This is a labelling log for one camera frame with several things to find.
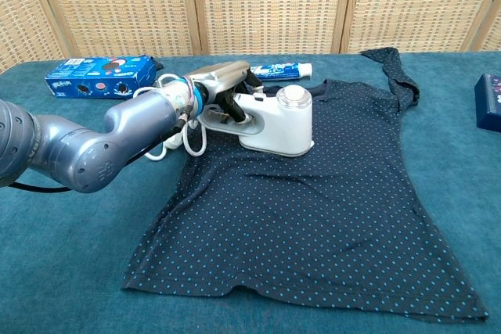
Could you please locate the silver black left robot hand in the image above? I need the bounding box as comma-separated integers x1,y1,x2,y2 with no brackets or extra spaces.
183,60,265,126

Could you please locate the white power cord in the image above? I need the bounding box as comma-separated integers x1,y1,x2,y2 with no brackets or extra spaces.
132,73,208,163

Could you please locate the white handheld iron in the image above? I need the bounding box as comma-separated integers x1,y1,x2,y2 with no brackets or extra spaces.
199,86,316,158

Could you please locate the navy polka dot t-shirt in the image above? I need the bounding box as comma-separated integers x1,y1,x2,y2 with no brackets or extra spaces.
121,47,490,323

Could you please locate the blue white toothpaste tube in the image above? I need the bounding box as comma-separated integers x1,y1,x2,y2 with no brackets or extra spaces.
249,63,313,81

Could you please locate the woven bamboo folding screen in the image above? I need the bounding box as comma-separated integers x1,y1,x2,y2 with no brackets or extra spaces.
0,0,501,75

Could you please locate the blue Oreo cookie box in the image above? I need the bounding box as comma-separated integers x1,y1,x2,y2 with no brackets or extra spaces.
45,55,159,100

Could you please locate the teal table cover cloth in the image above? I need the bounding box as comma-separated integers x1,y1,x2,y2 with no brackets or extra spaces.
0,51,501,334

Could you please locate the small dark blue carton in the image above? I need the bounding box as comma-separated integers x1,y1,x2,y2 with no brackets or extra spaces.
474,73,501,134

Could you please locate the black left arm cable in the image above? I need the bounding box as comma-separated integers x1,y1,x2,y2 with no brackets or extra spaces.
7,113,193,194

